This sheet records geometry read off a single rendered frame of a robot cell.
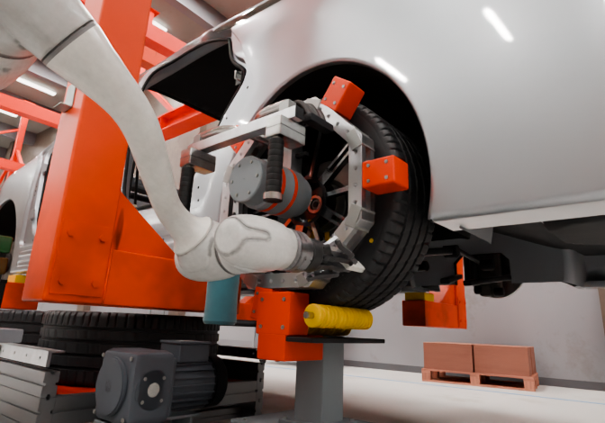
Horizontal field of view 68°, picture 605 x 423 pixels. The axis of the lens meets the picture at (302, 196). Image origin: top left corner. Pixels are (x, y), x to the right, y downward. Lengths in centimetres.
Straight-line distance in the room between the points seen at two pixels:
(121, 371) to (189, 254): 44
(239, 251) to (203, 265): 14
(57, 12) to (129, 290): 91
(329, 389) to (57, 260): 81
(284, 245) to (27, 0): 55
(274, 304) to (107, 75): 72
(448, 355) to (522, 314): 112
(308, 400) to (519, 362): 380
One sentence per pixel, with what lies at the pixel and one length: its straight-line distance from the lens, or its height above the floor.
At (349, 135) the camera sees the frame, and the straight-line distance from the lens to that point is 117.
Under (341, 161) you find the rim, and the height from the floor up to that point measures 95.
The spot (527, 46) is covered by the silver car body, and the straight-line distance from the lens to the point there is 119.
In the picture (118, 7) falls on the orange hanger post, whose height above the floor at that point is 146.
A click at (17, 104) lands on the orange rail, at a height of 331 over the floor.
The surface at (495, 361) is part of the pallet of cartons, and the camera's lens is 501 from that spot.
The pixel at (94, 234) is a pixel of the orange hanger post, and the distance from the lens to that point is 141.
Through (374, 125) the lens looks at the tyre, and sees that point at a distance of 125.
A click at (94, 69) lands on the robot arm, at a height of 83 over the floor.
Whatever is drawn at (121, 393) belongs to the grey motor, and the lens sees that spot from 126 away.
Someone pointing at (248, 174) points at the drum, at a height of 86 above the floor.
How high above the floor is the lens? 48
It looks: 17 degrees up
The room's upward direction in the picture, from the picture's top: 2 degrees clockwise
